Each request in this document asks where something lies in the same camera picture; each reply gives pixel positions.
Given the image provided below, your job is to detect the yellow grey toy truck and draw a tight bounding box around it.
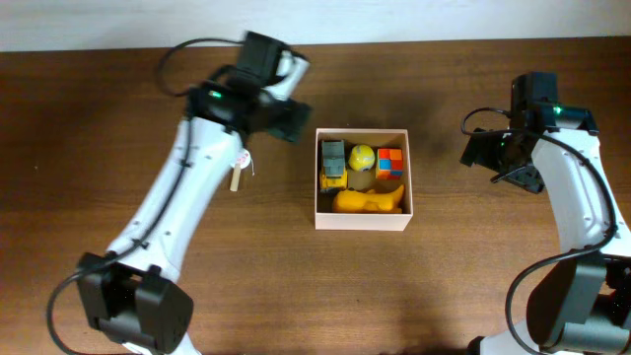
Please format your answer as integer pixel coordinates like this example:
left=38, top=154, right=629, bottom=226
left=319, top=140, right=348, bottom=192

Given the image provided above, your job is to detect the colourful puzzle cube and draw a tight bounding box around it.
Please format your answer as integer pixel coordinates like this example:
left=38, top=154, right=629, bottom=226
left=376, top=148, right=403, bottom=180

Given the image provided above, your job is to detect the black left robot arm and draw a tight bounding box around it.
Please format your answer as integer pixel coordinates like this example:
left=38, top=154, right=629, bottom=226
left=70, top=48, right=311, bottom=354

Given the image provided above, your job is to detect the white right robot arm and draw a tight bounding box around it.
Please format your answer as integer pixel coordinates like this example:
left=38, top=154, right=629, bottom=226
left=460, top=102, right=630, bottom=354

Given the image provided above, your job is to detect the pink cardboard box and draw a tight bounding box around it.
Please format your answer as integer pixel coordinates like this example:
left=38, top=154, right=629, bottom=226
left=314, top=128, right=414, bottom=231

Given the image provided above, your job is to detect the pig face rattle drum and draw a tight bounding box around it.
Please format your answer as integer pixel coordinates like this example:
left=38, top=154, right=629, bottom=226
left=230, top=149, right=253, bottom=192

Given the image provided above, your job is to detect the orange rubber dolphin toy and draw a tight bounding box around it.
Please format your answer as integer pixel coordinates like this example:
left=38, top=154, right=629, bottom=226
left=331, top=185, right=405, bottom=214

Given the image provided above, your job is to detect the yellow ball toy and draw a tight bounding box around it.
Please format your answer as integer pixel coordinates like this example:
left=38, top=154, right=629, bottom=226
left=348, top=144, right=376, bottom=172

